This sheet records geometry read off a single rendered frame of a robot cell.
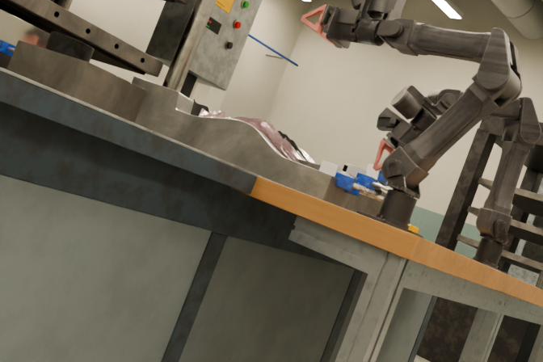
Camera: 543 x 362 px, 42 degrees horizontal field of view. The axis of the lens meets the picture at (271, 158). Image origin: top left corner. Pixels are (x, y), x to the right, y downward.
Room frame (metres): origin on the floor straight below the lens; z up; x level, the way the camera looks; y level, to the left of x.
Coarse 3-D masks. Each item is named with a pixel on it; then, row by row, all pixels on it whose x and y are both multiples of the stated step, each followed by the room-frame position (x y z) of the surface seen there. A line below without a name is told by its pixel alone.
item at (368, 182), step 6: (348, 168) 1.76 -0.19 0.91; (354, 168) 1.75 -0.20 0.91; (360, 168) 1.76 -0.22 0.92; (354, 174) 1.75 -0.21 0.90; (360, 174) 1.74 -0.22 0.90; (360, 180) 1.74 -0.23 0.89; (366, 180) 1.73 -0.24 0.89; (372, 180) 1.74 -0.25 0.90; (366, 186) 1.73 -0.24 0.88; (372, 186) 1.74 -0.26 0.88; (378, 186) 1.73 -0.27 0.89; (384, 186) 1.72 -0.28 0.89
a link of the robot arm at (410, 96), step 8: (408, 88) 1.81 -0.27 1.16; (400, 96) 1.82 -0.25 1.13; (408, 96) 1.81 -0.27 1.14; (416, 96) 1.82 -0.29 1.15; (424, 96) 1.82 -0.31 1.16; (448, 96) 1.81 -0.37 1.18; (392, 104) 1.82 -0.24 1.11; (400, 104) 1.81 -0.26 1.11; (408, 104) 1.81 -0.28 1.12; (416, 104) 1.81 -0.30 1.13; (424, 104) 1.85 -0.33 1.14; (432, 104) 1.82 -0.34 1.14; (440, 104) 1.81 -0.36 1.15; (448, 104) 1.81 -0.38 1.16; (400, 112) 1.83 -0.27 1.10; (408, 112) 1.81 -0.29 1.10; (416, 112) 1.81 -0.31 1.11; (432, 112) 1.86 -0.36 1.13; (440, 112) 1.82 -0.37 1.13
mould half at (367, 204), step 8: (304, 152) 2.07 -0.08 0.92; (312, 160) 2.06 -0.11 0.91; (352, 176) 1.72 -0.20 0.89; (384, 192) 1.88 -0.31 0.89; (352, 200) 1.76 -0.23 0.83; (360, 200) 1.79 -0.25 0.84; (368, 200) 1.83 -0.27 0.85; (376, 200) 1.86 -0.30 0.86; (352, 208) 1.77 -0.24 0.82; (360, 208) 1.81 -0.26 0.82; (368, 208) 1.84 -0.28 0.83; (376, 208) 1.88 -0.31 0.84
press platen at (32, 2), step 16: (16, 0) 1.77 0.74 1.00; (32, 0) 1.81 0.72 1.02; (48, 0) 1.85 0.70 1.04; (48, 16) 1.86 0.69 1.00; (64, 16) 1.90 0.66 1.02; (80, 32) 1.95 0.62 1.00; (96, 32) 2.00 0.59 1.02; (112, 48) 2.06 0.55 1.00; (128, 48) 2.11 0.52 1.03; (144, 64) 2.17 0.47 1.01; (160, 64) 2.22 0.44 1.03
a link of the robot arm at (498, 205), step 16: (512, 128) 1.90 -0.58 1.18; (512, 144) 1.88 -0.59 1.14; (528, 144) 1.88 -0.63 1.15; (512, 160) 1.89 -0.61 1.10; (496, 176) 1.91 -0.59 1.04; (512, 176) 1.89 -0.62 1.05; (496, 192) 1.89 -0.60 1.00; (512, 192) 1.90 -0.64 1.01; (480, 208) 1.93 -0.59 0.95; (496, 208) 1.88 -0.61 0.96; (480, 224) 1.92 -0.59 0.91
